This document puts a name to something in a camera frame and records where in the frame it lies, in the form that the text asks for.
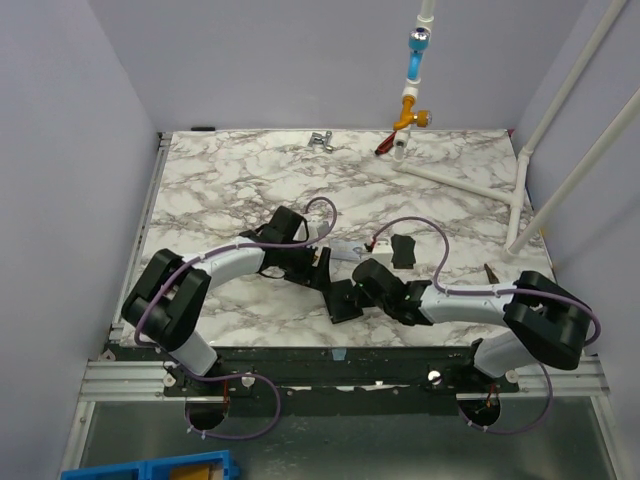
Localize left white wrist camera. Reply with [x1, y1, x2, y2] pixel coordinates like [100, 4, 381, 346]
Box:
[303, 220, 331, 240]

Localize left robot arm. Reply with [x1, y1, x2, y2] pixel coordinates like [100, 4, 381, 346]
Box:
[121, 206, 330, 395]

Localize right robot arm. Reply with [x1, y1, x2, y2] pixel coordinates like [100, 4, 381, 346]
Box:
[352, 259, 592, 392]

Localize white PVC pipe frame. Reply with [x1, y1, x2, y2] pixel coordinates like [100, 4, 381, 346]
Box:
[392, 1, 639, 262]

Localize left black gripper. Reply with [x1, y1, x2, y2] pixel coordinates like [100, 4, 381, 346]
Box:
[279, 241, 333, 294]

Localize orange pipe valve fitting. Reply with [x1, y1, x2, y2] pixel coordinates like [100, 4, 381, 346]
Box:
[393, 95, 432, 131]

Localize black leather card holder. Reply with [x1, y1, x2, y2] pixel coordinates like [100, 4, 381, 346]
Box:
[322, 279, 363, 324]

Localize small black card stack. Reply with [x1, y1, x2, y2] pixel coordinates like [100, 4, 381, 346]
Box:
[391, 234, 416, 270]

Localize silver metal clamp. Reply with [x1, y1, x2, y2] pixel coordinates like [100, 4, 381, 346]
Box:
[308, 130, 334, 153]

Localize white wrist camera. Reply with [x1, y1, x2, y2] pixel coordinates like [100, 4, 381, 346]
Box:
[371, 240, 394, 268]
[303, 220, 331, 240]

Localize red handled tool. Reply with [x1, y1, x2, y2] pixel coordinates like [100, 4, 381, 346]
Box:
[374, 132, 396, 156]

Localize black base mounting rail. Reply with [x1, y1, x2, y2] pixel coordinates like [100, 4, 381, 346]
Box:
[164, 347, 519, 416]

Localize blue plastic bin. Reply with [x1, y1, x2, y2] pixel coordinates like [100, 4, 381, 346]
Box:
[60, 450, 240, 480]

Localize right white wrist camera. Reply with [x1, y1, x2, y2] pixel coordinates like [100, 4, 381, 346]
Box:
[371, 240, 394, 268]

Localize silver grey credit card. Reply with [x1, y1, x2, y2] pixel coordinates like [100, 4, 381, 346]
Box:
[329, 239, 366, 262]

